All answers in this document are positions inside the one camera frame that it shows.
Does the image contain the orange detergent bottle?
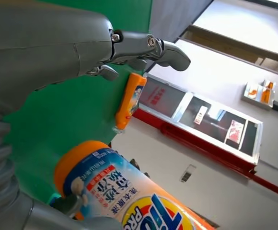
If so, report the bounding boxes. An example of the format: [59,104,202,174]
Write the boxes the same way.
[114,72,147,131]
[54,140,217,230]

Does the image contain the green table mat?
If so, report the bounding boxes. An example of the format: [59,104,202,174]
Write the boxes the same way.
[3,0,153,205]

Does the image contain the white framed red cabinet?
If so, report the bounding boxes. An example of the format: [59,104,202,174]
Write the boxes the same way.
[132,73,264,174]

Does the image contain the white wall vent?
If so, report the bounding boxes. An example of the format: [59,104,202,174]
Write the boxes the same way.
[179,164,197,184]

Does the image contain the red pipe along wall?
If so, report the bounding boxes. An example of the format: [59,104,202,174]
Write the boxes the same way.
[249,170,278,202]

